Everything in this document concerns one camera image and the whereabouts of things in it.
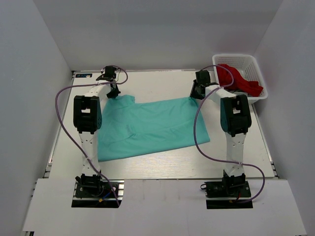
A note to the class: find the red t shirt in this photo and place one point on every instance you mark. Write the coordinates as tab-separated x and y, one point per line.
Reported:
230	78

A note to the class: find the teal t shirt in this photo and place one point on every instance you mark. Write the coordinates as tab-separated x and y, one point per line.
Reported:
132	129

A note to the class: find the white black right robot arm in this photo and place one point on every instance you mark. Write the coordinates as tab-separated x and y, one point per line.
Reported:
235	121

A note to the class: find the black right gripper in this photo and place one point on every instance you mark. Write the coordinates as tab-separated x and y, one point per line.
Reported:
193	94

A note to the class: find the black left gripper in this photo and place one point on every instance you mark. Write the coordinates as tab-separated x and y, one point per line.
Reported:
114	95

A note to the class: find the grey t shirt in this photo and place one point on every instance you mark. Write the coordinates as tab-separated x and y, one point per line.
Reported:
240	92

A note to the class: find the dark label sticker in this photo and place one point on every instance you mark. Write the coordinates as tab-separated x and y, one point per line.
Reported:
84	75

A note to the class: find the white plastic basket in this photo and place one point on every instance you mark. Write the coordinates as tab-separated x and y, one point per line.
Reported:
248	68

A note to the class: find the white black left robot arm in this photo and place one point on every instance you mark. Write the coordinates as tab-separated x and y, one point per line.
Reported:
87	116

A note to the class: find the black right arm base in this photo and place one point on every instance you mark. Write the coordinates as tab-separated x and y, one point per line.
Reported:
228	193

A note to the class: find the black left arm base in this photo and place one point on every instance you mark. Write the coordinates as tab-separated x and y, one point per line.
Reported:
95	192

